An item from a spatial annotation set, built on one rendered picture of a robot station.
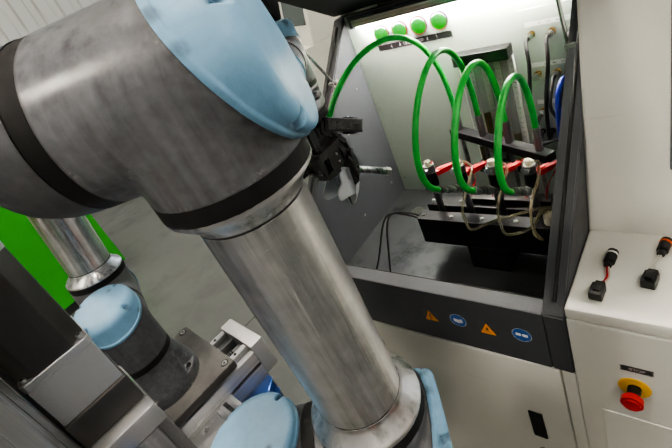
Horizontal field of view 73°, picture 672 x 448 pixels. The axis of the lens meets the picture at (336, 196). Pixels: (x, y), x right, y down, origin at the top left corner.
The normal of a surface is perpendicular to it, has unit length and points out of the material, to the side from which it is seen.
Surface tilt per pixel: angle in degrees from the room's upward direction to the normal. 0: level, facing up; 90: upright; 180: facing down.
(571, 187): 43
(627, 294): 0
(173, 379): 72
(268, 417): 8
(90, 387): 90
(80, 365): 90
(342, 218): 90
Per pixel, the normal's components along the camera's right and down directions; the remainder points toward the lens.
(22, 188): 0.03, 0.73
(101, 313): -0.29, -0.76
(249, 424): -0.48, -0.75
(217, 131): 0.26, 0.59
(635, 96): -0.61, 0.39
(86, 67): -0.17, -0.04
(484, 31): -0.54, 0.60
